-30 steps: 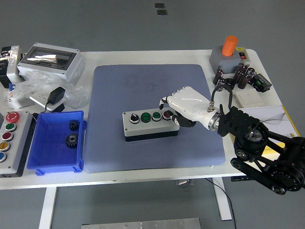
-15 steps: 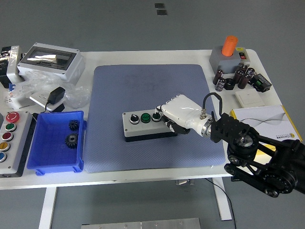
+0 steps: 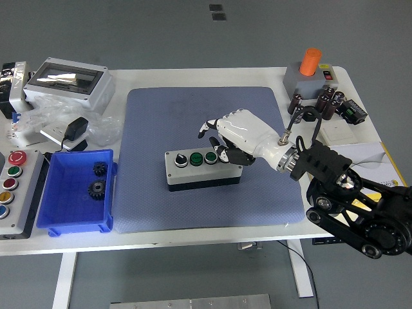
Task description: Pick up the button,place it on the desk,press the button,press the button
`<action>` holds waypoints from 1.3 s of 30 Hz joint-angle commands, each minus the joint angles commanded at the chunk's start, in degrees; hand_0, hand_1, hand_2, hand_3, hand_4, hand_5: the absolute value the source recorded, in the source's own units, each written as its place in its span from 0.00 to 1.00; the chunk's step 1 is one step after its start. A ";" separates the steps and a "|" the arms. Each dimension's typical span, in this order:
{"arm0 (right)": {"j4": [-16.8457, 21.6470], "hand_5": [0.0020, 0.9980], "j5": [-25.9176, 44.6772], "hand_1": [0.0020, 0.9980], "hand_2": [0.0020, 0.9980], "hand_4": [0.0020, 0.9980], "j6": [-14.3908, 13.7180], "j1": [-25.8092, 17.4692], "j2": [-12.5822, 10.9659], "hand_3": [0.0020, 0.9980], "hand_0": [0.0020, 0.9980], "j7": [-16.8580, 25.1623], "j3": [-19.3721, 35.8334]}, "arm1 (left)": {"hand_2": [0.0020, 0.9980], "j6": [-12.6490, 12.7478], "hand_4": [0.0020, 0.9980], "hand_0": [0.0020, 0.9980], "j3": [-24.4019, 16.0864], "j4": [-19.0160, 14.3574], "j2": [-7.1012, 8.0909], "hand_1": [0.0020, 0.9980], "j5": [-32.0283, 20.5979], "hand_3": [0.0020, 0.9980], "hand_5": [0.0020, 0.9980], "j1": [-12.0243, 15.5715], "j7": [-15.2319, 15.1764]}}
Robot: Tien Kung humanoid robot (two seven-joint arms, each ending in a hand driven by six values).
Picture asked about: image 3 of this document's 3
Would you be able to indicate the grey three-button control box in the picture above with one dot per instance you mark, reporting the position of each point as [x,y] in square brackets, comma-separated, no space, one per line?
[199,175]

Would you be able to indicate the orange cylinder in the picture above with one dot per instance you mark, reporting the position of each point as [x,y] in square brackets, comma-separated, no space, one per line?
[309,62]

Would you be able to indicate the dark brown capacitor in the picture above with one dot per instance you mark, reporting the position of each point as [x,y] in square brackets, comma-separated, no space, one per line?
[328,91]
[299,117]
[295,101]
[338,97]
[330,111]
[322,103]

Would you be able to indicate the dark floor plate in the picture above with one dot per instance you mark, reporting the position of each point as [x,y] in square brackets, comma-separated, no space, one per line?
[215,7]
[218,16]

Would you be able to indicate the small blue and white part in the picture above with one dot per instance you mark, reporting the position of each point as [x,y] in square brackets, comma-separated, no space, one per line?
[15,117]

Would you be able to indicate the yellow and white carton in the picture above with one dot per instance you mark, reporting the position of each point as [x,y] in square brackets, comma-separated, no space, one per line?
[370,154]

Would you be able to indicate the white wall switch plate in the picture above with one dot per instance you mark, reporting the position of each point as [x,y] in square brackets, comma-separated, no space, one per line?
[338,132]

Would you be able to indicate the black module with green terminal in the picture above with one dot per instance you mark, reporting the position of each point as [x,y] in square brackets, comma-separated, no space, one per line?
[352,112]

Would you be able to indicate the large black bevel gear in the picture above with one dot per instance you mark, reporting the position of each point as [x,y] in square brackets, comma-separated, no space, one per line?
[96,189]

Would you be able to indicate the blue-grey table mat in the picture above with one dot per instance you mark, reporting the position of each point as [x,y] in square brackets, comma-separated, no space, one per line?
[151,122]

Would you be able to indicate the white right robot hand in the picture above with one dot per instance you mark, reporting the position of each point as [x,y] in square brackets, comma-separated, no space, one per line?
[248,132]

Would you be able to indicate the clear plastic bag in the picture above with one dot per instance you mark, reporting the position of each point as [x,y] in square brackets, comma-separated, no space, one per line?
[103,128]

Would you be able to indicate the grey switch box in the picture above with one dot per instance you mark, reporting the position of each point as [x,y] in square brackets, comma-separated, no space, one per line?
[302,85]

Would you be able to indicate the white and black device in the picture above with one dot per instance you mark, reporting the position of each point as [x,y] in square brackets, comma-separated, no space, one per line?
[16,87]

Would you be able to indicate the black table height controller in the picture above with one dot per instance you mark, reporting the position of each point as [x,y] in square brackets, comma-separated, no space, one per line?
[323,241]

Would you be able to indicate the small black bevel gear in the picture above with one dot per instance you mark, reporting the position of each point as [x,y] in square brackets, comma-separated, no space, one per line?
[100,168]

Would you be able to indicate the grey metal plate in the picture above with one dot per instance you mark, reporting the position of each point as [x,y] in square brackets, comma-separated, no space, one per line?
[193,302]

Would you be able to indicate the black power adapter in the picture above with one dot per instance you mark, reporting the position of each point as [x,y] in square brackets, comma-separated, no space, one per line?
[75,128]

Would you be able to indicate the grey enclosure with clear lid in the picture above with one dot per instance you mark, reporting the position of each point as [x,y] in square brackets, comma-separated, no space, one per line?
[93,93]

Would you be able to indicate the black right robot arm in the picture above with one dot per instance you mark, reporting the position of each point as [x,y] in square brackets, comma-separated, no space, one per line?
[325,161]

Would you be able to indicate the white power socket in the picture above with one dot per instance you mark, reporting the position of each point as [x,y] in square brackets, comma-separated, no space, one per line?
[53,132]

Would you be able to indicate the grey five-button control box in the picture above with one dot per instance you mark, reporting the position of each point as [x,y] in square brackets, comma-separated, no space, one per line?
[22,206]

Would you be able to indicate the grey under-table bracket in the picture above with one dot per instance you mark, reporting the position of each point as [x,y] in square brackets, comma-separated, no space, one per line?
[249,246]

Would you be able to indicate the white table leg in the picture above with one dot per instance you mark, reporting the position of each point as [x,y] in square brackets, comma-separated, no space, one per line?
[64,280]
[301,273]

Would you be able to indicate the blue plastic bin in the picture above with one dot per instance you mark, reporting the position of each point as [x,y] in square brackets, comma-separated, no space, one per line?
[67,206]

